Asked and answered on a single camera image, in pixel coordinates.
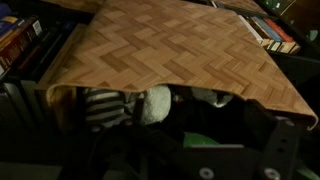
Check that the orange grey striped sock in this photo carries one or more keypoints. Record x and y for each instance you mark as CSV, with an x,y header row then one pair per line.
x,y
103,106

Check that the red spine book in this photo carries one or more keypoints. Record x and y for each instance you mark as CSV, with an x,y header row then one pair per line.
x,y
278,30

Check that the woven bamboo drawer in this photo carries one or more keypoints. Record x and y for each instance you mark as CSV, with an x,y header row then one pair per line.
x,y
166,50

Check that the blue grey spine book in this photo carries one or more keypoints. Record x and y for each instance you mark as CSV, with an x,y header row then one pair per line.
x,y
266,30

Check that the blue book yellow band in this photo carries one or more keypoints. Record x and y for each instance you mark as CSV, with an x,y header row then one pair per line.
x,y
6,25

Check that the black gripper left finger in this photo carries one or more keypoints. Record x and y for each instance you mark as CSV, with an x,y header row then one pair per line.
x,y
106,153

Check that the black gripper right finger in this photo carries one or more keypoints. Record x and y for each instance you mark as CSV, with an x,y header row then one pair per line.
x,y
280,150

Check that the tan spine book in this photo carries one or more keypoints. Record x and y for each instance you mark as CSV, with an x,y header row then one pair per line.
x,y
23,46

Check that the white spine book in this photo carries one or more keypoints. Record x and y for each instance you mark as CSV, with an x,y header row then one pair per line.
x,y
251,30

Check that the white sock bundle red marks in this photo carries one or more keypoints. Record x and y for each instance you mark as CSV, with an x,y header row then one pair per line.
x,y
156,105

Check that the white black spotted sock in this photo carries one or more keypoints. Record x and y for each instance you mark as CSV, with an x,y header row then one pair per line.
x,y
213,96

